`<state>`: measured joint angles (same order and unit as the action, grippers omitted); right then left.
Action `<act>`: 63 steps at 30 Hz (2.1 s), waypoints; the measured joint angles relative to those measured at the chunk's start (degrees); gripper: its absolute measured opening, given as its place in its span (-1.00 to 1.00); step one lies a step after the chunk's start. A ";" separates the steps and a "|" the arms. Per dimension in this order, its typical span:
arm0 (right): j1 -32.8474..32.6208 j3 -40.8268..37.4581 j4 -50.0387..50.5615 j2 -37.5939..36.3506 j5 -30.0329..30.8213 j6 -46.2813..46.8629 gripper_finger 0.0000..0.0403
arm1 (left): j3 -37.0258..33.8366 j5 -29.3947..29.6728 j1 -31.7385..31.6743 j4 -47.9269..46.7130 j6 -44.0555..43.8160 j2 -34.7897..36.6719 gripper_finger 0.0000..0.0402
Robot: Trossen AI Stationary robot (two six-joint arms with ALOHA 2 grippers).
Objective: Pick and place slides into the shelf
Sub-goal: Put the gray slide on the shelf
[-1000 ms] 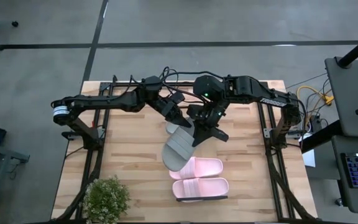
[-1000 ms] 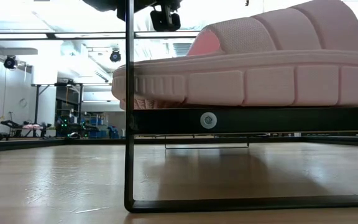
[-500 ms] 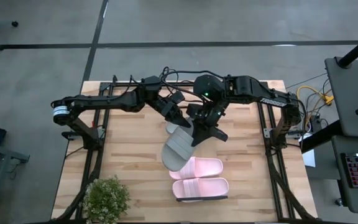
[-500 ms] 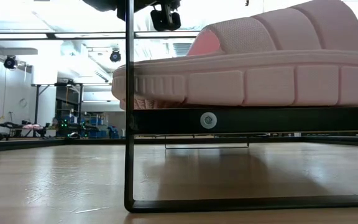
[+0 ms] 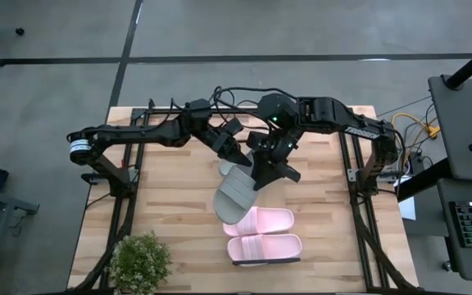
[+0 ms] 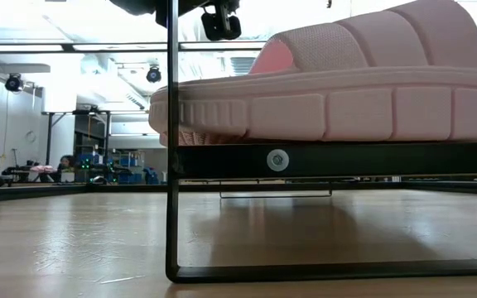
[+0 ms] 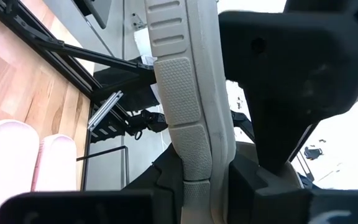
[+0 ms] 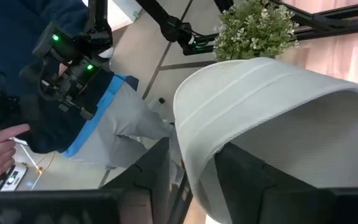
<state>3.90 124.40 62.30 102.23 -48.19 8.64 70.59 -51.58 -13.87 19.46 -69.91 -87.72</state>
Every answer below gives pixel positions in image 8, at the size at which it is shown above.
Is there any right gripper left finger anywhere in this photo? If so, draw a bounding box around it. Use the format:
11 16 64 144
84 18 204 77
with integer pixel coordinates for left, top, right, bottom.
101 136 171 224

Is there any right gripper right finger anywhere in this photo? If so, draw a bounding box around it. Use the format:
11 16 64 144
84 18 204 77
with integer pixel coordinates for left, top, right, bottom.
214 141 291 224

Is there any grey rubber slide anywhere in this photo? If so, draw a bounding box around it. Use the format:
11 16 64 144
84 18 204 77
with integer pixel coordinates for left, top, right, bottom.
172 57 358 224

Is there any white phone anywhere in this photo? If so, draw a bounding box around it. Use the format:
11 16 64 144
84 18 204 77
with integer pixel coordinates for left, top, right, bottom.
0 164 28 192

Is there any green potted plant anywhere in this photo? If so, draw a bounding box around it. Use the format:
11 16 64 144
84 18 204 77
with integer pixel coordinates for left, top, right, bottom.
211 0 301 63

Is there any person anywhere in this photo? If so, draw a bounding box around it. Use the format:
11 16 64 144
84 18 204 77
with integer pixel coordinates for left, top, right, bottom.
0 0 180 170

